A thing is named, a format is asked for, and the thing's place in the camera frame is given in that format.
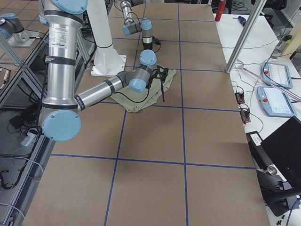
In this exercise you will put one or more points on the olive green long-sleeve shirt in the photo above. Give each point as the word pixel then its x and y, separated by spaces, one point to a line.
pixel 134 101

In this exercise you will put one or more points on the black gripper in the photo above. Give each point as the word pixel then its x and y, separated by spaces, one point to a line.
pixel 147 45

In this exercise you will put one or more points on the near blue teach pendant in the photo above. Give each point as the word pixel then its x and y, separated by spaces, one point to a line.
pixel 275 103

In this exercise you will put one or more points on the aluminium frame post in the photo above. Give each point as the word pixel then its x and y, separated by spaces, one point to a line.
pixel 257 8

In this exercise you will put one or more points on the orange circuit board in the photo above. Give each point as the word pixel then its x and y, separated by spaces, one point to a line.
pixel 240 98

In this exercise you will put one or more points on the blue teach pendant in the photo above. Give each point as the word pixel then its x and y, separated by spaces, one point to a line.
pixel 275 103
pixel 278 74

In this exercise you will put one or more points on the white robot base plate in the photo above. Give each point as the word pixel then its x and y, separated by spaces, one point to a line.
pixel 108 62

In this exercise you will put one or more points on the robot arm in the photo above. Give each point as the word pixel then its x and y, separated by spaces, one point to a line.
pixel 132 24
pixel 59 117

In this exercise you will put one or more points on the red bottle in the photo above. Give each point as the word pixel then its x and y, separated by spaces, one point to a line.
pixel 220 10

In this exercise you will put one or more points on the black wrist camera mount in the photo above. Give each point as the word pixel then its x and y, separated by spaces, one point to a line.
pixel 160 73
pixel 156 41

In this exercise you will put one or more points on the white central pedestal column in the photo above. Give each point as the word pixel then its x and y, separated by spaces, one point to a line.
pixel 98 17

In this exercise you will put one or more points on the far blue teach pendant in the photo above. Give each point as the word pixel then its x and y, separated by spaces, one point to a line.
pixel 278 74

